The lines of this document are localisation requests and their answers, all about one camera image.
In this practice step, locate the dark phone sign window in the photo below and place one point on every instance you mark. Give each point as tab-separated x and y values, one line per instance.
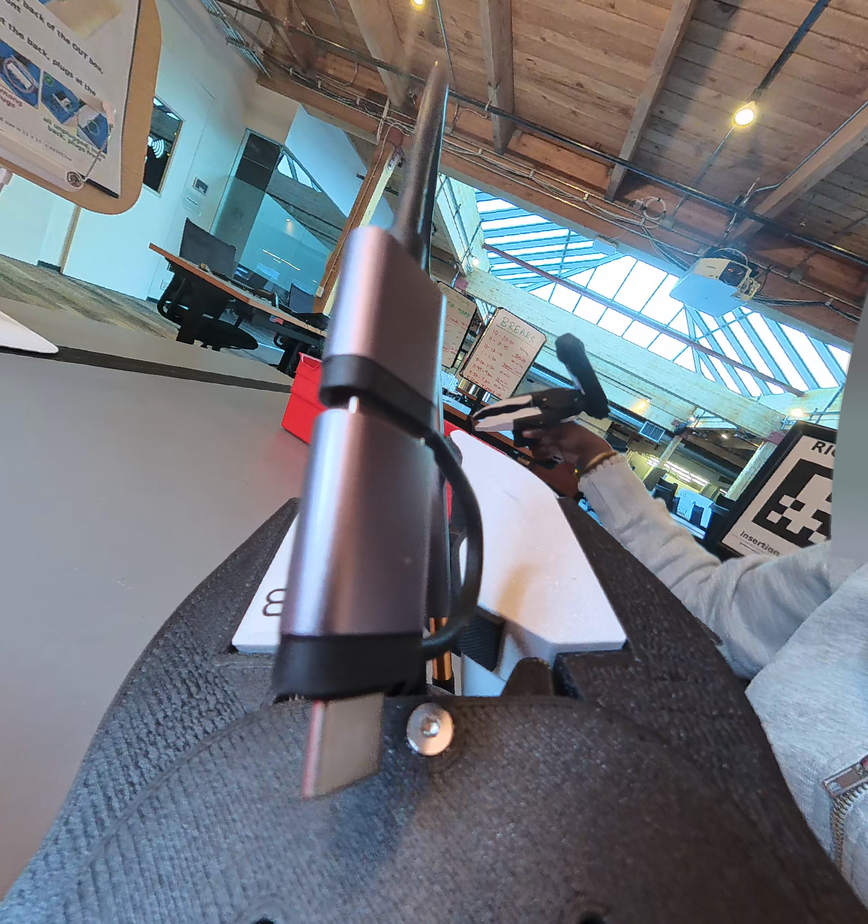
163	144

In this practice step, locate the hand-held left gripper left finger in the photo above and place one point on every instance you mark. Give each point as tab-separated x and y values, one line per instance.
257	621

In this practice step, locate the ceiling projector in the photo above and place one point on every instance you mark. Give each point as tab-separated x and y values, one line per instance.
715	281

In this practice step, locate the person's right forearm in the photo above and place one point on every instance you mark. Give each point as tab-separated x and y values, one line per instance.
658	541

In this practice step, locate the black office chair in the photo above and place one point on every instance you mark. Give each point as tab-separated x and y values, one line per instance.
221	336

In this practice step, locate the handwritten whiteboard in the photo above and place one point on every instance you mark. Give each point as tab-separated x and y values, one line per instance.
506	354
459	325

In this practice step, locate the black white tag sign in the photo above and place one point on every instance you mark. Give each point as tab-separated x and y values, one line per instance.
787	498

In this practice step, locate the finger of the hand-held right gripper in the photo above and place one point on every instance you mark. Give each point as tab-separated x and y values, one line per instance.
510	422
513	406

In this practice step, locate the person's right hand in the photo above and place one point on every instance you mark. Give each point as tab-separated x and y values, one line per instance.
575	444

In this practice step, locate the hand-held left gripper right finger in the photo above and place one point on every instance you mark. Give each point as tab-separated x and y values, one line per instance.
542	563

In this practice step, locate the red plastic bin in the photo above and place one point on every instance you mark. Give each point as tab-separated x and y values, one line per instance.
304	404

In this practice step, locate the black monitor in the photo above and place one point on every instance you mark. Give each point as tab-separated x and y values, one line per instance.
207	249

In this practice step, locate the grey USB hub adapter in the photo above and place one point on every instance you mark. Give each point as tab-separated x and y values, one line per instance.
362	505

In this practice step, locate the wooden office desk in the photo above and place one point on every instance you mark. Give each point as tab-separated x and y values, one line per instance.
246	294

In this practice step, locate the instruction board on stand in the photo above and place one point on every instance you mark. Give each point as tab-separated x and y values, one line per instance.
44	72

